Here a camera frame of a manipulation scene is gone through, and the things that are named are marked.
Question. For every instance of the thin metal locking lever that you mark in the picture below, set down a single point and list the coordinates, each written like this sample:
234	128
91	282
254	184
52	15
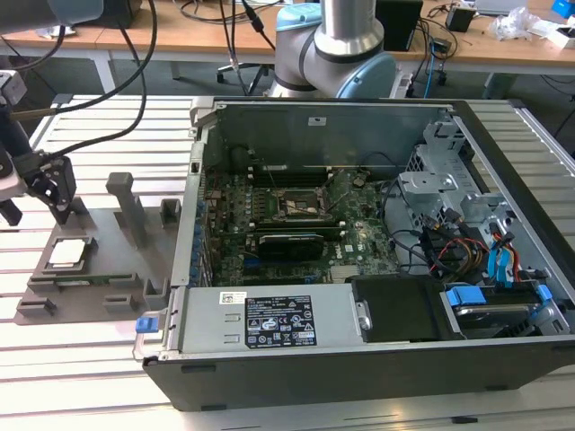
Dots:
269	176
339	199

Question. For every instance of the black plastic cover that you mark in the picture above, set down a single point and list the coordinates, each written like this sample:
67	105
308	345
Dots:
395	310

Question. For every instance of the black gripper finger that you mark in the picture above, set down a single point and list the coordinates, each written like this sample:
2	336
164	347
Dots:
58	193
9	212

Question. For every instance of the silver CPU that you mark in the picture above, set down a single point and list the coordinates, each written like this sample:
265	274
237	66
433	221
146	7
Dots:
67	253

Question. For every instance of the black graphics card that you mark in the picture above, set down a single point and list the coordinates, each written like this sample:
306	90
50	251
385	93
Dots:
292	246

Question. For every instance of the silver chipset heatsink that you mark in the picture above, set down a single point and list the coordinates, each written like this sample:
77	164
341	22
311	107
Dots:
345	272

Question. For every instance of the wooden desk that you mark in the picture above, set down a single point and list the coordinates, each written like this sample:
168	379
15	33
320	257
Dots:
494	51
188	40

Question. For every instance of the black RAM slot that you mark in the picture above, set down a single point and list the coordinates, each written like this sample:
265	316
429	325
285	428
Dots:
292	180
332	231
292	221
310	170

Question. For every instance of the black monitor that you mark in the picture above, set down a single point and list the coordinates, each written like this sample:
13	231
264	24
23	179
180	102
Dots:
400	24

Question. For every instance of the small black electronics module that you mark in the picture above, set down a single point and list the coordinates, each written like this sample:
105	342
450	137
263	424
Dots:
442	45

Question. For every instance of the grey power supply unit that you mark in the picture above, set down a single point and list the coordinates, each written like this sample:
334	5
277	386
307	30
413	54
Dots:
206	323

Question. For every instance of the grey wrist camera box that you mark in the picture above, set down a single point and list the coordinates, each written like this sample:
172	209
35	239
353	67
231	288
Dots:
9	87

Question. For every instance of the grey parts rack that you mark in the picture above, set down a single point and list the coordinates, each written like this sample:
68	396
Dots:
112	265

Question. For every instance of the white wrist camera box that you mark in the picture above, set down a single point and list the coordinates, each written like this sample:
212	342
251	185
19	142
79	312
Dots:
11	175

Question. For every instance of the blue expansion slot clips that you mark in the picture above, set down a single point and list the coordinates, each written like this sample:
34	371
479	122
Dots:
197	233

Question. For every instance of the silver metal drive cage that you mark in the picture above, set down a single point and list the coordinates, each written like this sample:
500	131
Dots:
422	184

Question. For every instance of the white power strip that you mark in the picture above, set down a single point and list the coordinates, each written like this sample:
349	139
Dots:
402	85

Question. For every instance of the grey laptop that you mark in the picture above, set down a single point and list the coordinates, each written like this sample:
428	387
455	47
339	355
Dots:
498	5

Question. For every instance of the open black PC case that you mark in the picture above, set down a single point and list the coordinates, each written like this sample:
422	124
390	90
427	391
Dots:
314	381

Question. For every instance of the hard disk in blue carrier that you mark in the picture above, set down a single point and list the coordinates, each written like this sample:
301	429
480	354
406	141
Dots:
465	297

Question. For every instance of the round coin battery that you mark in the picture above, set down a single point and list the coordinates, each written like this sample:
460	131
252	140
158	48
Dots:
358	180

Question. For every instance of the green RAM stick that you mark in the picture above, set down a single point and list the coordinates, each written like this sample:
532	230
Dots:
76	282

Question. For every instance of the blue case latch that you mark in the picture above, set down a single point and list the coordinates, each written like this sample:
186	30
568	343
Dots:
147	325

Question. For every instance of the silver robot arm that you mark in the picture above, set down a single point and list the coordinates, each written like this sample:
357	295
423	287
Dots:
346	27

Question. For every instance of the black bag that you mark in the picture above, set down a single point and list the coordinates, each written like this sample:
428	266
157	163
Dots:
119	13

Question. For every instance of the small black box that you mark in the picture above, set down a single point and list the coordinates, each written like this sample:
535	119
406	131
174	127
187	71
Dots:
460	19

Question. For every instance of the office chair base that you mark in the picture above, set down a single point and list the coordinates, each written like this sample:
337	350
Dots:
242	74

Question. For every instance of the green motherboard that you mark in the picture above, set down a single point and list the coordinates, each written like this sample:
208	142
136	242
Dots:
364	233

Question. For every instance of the blue box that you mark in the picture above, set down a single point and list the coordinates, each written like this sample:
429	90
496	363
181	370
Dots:
561	8

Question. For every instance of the clear plastic bag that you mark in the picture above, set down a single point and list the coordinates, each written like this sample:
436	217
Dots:
512	22

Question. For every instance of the CPU socket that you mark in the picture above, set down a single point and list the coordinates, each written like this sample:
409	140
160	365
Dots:
301	204

